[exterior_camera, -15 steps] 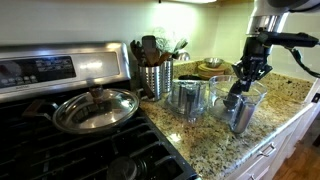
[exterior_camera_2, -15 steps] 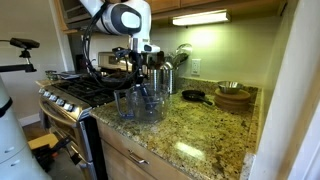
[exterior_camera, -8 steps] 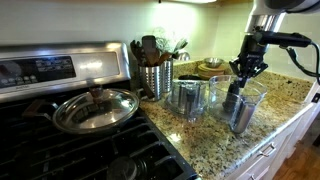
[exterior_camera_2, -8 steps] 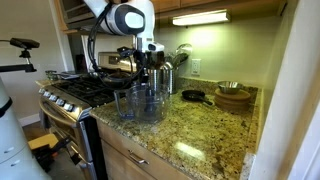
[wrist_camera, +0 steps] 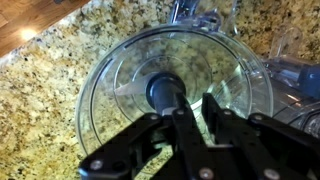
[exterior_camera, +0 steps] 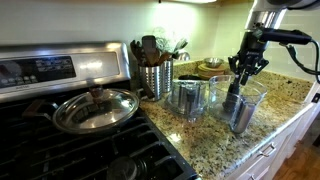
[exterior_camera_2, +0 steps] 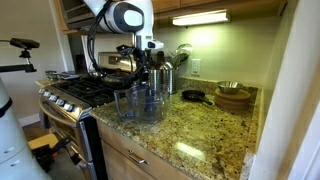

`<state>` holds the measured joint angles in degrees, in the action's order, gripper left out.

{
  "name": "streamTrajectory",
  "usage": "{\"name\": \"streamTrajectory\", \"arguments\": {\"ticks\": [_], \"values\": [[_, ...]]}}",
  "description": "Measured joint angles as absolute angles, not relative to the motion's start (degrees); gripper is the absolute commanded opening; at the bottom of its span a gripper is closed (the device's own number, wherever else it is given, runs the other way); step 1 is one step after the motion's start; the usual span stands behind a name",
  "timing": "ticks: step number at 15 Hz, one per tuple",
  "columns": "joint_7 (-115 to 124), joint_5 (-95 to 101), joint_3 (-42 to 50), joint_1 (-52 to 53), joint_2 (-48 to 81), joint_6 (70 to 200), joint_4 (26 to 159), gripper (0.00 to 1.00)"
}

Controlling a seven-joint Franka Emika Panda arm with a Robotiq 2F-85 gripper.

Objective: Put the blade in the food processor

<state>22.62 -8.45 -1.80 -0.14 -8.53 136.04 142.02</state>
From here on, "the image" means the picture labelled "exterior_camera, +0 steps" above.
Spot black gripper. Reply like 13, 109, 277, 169
227, 30, 270, 86

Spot clear food processor bowl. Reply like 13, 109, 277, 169
208, 74, 269, 134

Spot steel blade with dark hub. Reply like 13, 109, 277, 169
222, 78, 243, 113

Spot small steel bowl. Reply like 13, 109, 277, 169
203, 57, 225, 69

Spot small black skillet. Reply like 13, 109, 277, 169
178, 73, 203, 82

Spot steel ladle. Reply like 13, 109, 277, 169
176, 51, 191, 62

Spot black slotted utensil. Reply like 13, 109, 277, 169
171, 38, 189, 59

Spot narrow perforated steel utensil holder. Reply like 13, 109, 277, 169
161, 59, 175, 94

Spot light wooden spoon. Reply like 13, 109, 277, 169
156, 51, 173, 66

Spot under-cabinet light strip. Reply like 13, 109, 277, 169
166, 0, 218, 5

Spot base cabinet with drawers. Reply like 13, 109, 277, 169
226, 106, 320, 180

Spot wide perforated steel utensil holder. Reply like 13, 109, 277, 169
138, 64, 164, 101

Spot dark wooden spatula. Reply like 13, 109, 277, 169
141, 34, 161, 66

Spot stainless steel gas stove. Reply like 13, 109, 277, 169
0, 41, 201, 180

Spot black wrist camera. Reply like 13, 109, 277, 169
258, 28, 313, 46

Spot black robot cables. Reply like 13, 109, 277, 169
279, 36, 320, 84

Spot wire whisk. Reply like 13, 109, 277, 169
153, 28, 174, 53

